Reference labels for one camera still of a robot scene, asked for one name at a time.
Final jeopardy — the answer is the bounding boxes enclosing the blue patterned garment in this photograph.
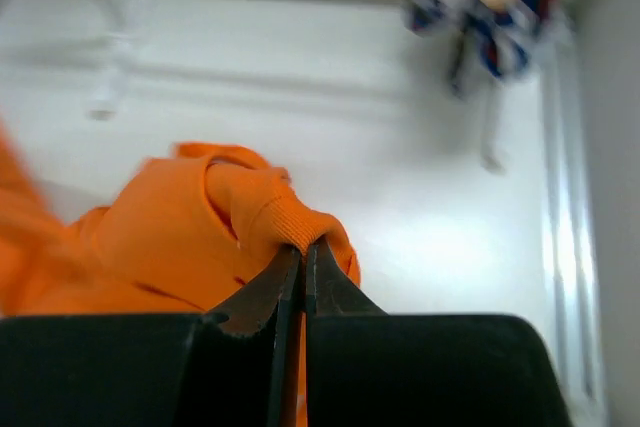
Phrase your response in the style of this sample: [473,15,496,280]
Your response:
[407,0,556,81]

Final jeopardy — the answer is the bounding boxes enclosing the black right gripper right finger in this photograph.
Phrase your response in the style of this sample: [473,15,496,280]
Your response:
[305,242,570,426]

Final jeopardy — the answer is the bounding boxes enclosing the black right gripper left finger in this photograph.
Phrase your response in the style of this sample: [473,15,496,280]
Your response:
[1,247,301,426]

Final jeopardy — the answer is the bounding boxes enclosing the orange trousers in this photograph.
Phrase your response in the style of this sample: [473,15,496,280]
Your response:
[0,119,362,427]

